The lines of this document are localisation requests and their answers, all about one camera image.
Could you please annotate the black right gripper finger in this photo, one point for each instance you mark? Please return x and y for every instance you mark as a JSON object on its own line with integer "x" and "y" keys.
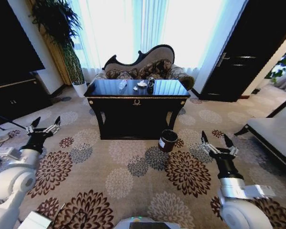
{"x": 230, "y": 145}
{"x": 206, "y": 143}

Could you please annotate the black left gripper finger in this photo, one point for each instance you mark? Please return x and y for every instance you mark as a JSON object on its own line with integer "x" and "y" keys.
{"x": 55, "y": 126}
{"x": 34, "y": 124}

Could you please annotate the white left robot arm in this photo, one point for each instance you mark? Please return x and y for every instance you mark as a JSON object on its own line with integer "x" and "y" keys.
{"x": 9, "y": 181}

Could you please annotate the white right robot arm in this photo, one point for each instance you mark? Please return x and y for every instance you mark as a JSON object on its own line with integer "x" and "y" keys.
{"x": 240, "y": 210}

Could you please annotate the dark round trash bin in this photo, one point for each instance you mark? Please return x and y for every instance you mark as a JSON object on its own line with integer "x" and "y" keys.
{"x": 167, "y": 142}

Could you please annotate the black television cabinet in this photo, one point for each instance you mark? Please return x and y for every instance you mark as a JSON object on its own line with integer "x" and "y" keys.
{"x": 19, "y": 100}

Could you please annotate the black stand leg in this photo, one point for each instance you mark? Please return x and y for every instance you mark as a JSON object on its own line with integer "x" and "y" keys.
{"x": 4, "y": 118}

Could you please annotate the white upholstered bench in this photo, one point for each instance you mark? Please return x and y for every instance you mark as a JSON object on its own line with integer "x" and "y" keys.
{"x": 271, "y": 131}

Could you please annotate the white plant pot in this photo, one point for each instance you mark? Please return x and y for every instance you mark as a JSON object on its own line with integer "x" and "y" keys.
{"x": 79, "y": 88}

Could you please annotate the golden side curtain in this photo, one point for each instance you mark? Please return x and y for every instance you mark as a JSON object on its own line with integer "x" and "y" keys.
{"x": 59, "y": 62}

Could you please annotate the small brown patterned cushion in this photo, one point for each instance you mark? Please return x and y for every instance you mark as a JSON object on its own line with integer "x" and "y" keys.
{"x": 111, "y": 74}

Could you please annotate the glossy black console table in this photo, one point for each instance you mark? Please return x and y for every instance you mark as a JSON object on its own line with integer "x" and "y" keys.
{"x": 135, "y": 112}

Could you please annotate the clear crushed plastic bottle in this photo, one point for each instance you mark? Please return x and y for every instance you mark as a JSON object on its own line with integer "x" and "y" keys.
{"x": 123, "y": 85}

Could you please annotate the black drink can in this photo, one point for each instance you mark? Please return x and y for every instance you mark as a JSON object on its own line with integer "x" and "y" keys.
{"x": 151, "y": 83}

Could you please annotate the black flat television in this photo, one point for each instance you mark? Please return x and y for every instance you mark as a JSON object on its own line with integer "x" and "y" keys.
{"x": 12, "y": 43}

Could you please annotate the large crumpled white paper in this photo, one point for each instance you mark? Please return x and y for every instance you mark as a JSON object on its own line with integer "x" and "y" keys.
{"x": 141, "y": 83}

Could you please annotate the small crumpled white paper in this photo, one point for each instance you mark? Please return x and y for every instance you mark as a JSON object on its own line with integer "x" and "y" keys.
{"x": 135, "y": 88}

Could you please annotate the medium brown patterned cushion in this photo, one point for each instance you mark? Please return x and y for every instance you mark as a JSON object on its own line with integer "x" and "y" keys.
{"x": 128, "y": 73}

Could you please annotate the large brown patterned cushion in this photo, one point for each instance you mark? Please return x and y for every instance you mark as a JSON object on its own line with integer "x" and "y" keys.
{"x": 155, "y": 68}

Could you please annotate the black wooden door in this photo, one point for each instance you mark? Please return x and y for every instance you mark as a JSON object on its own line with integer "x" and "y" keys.
{"x": 248, "y": 52}

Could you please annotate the tall green potted plant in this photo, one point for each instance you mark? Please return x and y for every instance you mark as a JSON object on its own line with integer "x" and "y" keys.
{"x": 62, "y": 31}

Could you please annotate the green leafy plant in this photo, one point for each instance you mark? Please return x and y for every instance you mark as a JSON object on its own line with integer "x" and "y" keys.
{"x": 284, "y": 64}

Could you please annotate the white robot front shell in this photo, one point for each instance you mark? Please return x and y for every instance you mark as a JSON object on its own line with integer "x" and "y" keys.
{"x": 146, "y": 223}

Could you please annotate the white sheer curtain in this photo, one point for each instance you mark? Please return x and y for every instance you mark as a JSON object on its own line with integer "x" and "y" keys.
{"x": 124, "y": 28}

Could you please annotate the beige chaise sofa black frame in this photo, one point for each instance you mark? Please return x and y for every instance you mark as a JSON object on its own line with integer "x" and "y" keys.
{"x": 157, "y": 53}

